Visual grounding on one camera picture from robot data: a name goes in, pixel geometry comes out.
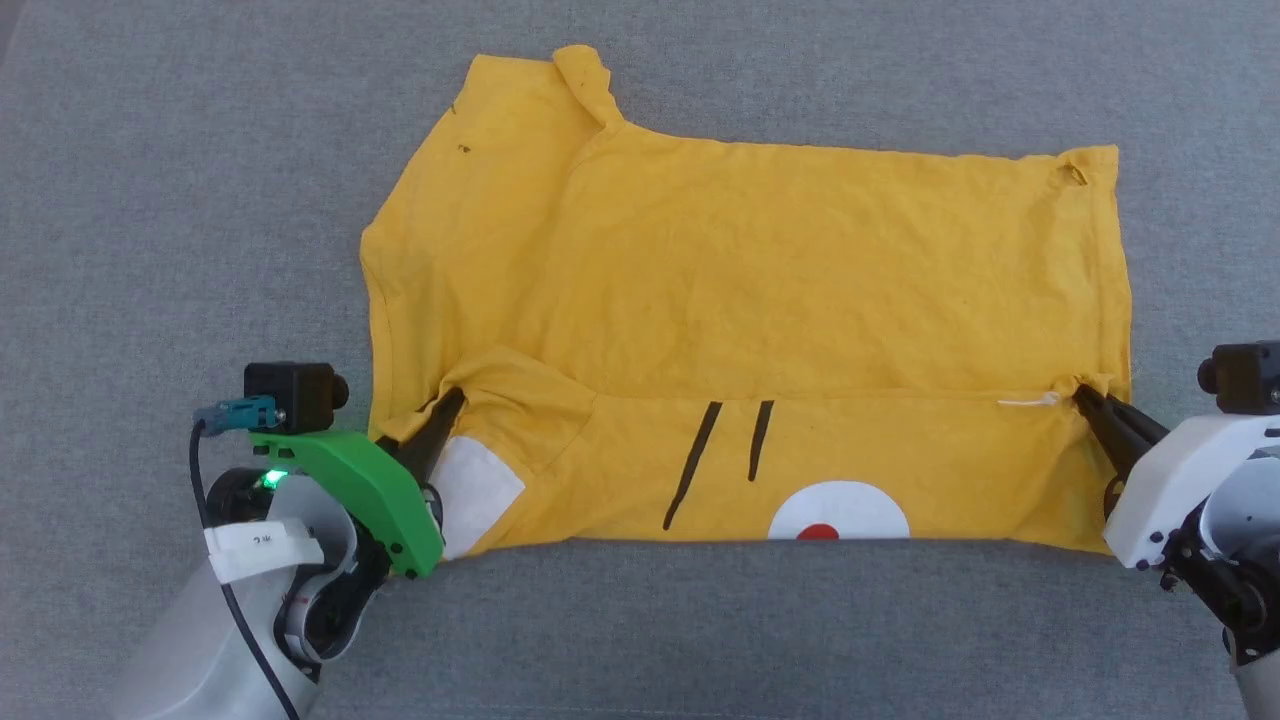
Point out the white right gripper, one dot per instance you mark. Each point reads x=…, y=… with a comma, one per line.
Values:
x=1170, y=490

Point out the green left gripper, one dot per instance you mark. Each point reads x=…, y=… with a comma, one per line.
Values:
x=370, y=490

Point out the yellow printed t-shirt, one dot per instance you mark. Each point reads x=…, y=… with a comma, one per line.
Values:
x=760, y=280

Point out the grey fabric sofa cushion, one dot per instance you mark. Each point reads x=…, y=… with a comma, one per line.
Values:
x=200, y=200

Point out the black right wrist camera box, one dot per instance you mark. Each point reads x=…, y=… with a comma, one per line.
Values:
x=1245, y=378

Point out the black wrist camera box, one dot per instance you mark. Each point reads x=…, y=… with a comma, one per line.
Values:
x=290, y=395
x=1245, y=378

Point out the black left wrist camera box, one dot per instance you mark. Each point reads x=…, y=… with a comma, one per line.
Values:
x=290, y=395

